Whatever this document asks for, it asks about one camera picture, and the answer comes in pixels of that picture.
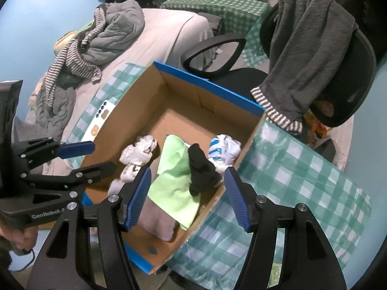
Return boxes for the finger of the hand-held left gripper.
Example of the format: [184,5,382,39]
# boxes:
[12,137,96,170]
[20,161,117,189]

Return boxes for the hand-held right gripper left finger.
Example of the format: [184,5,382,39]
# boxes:
[27,167,152,290]

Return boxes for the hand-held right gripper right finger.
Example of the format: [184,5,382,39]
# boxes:
[224,166,347,290]

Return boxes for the grey fleece garment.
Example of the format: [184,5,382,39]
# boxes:
[133,199,177,242]

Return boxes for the light green cloth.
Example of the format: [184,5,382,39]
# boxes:
[147,134,200,230]

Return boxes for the white cloth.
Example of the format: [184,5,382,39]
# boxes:
[119,135,158,182]

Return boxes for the black sock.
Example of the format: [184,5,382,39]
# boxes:
[187,143,223,197]

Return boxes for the white and blue plastic bag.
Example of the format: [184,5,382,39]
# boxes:
[207,133,242,173]

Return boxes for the cardboard box with blue edges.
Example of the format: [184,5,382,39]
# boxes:
[80,60,267,274]

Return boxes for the yellow green soft toy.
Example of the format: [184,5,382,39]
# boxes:
[54,31,77,53]

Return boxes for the person's left hand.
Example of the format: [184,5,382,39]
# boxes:
[0,217,38,256]

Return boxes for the grey white striped garment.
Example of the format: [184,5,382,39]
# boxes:
[45,6,103,103]

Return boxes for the orange plastic bag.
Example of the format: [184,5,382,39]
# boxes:
[302,109,330,145]

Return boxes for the pile of grey clothes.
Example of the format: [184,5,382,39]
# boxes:
[35,0,146,133]

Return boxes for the black office chair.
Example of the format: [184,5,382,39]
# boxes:
[180,4,377,127]

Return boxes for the dark grey garment striped cuffs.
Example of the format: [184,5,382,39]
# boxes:
[250,0,360,132]

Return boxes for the small green checked tablecloth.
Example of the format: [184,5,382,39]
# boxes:
[160,0,273,67]

